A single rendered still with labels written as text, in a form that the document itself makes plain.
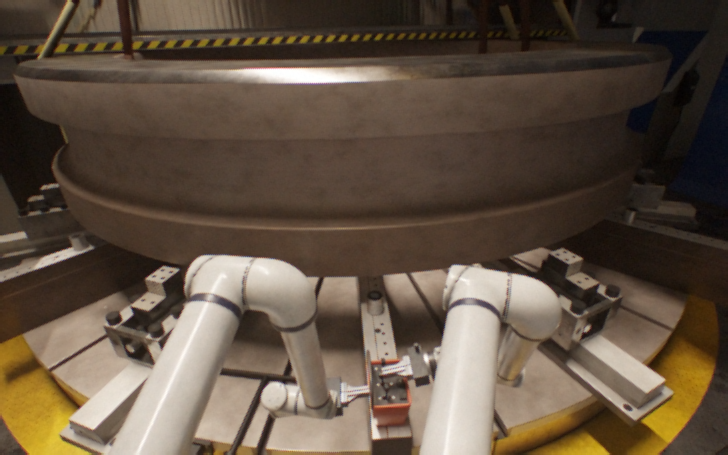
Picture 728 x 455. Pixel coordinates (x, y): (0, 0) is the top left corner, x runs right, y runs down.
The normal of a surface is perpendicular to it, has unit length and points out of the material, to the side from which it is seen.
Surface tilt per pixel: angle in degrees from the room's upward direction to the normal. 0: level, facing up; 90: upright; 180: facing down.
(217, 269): 19
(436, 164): 90
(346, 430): 0
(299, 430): 0
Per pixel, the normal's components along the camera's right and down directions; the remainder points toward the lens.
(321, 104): 0.00, 0.47
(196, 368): 0.62, -0.47
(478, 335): 0.10, -0.73
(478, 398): 0.34, -0.62
